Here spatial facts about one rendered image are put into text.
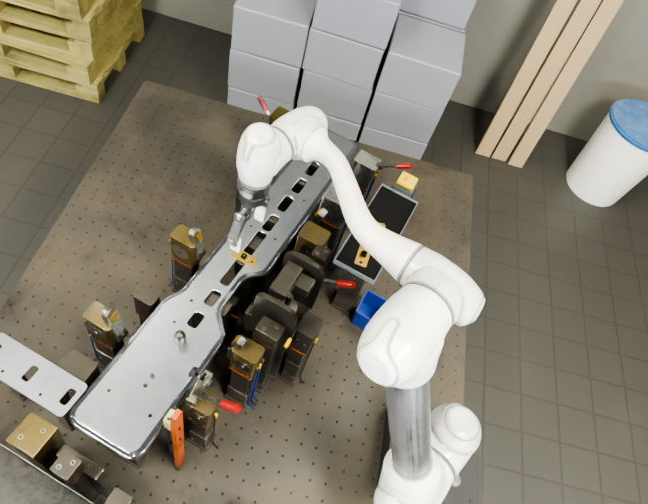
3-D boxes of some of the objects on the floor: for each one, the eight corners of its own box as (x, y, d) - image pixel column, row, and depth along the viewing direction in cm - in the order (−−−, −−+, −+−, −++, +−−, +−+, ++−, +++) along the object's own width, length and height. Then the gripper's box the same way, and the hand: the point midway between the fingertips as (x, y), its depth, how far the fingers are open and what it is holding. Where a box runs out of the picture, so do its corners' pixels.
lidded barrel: (623, 175, 396) (682, 115, 349) (623, 221, 369) (686, 163, 322) (562, 151, 398) (612, 88, 351) (557, 195, 370) (610, 133, 323)
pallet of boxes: (417, 112, 390) (488, -47, 297) (406, 190, 345) (485, 31, 252) (255, 63, 384) (275, -114, 291) (222, 136, 339) (234, -46, 246)
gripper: (265, 155, 155) (257, 202, 172) (215, 212, 141) (213, 257, 158) (287, 167, 154) (278, 213, 171) (240, 225, 140) (235, 269, 157)
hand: (247, 232), depth 164 cm, fingers open, 13 cm apart
